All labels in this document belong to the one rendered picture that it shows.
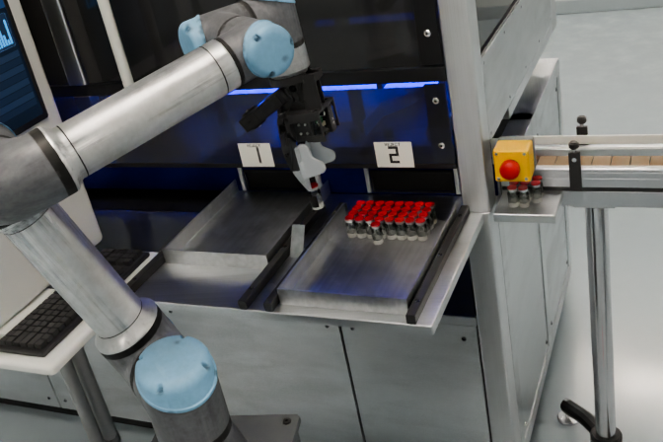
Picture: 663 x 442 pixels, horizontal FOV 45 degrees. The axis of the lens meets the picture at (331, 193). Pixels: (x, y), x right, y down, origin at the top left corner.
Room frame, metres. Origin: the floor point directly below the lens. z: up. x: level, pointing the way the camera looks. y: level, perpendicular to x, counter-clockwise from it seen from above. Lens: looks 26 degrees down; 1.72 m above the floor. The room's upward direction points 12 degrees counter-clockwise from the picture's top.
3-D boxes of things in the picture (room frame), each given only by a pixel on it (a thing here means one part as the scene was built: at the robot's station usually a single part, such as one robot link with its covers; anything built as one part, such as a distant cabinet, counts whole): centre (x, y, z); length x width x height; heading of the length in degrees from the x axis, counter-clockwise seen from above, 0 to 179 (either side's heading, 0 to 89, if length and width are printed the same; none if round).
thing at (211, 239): (1.65, 0.19, 0.90); 0.34 x 0.26 x 0.04; 153
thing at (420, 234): (1.47, -0.10, 0.90); 0.18 x 0.02 x 0.05; 62
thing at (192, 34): (1.22, 0.11, 1.43); 0.11 x 0.11 x 0.08; 28
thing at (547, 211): (1.52, -0.42, 0.87); 0.14 x 0.13 x 0.02; 153
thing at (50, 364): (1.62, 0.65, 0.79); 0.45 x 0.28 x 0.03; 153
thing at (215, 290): (1.51, 0.08, 0.87); 0.70 x 0.48 x 0.02; 63
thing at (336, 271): (1.40, -0.06, 0.90); 0.34 x 0.26 x 0.04; 152
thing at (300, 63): (1.29, 0.03, 1.35); 0.08 x 0.08 x 0.05
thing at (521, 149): (1.49, -0.38, 0.99); 0.08 x 0.07 x 0.07; 153
